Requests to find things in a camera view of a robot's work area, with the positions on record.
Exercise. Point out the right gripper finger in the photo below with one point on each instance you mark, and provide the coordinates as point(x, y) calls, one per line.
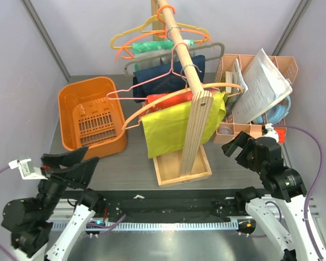
point(242, 138)
point(229, 148)

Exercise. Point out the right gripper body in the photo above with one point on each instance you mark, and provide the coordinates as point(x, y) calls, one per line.
point(247, 157)

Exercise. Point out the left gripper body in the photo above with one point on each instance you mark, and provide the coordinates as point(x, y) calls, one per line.
point(56, 178)

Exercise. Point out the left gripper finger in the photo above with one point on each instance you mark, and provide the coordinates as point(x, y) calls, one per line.
point(81, 173)
point(66, 159)

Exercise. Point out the peach wooden-look hanger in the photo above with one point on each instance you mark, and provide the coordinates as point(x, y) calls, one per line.
point(158, 101)

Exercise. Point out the yellow-green trousers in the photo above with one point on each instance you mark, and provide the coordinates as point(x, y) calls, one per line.
point(165, 129)

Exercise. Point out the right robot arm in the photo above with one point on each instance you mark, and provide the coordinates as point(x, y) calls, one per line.
point(299, 238)

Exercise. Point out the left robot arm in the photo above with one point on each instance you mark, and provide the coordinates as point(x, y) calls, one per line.
point(27, 219)

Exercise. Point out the grey plastic hanger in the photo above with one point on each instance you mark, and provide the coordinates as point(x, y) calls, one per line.
point(219, 50)

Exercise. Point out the orange plastic hanger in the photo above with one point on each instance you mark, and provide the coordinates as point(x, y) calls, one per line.
point(130, 43)

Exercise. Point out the yellow plastic hanger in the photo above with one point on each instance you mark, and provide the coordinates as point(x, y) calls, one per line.
point(151, 20)

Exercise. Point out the tape roll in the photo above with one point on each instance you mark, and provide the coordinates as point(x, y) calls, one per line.
point(225, 131)

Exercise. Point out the red cube socket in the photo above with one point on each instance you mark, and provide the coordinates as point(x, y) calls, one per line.
point(281, 133)

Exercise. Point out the green book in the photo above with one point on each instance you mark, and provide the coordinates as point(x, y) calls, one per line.
point(229, 105)

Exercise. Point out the wooden clothes rack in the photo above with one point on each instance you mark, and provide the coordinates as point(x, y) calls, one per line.
point(189, 164)

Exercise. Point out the light blue headphones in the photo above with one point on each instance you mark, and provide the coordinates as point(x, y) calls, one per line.
point(275, 114)

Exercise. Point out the orange plastic basket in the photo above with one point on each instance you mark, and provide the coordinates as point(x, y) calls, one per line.
point(88, 118)

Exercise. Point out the white paper document folder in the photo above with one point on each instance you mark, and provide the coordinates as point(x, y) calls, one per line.
point(266, 88)

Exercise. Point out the peach desk organizer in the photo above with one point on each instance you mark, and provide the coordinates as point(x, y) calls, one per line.
point(287, 67)

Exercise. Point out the red patterned cloth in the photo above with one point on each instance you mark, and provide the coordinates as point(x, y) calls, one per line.
point(175, 109)

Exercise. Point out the grey cloth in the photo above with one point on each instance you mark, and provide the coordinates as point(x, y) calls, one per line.
point(154, 58)

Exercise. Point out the green white cloth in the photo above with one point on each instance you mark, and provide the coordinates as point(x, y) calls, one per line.
point(149, 46)

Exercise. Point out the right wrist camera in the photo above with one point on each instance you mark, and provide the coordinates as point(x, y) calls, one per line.
point(269, 132)

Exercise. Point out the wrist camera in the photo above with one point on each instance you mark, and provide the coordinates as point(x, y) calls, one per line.
point(27, 169)
point(269, 132)

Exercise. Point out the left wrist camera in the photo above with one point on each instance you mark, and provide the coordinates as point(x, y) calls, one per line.
point(27, 169)

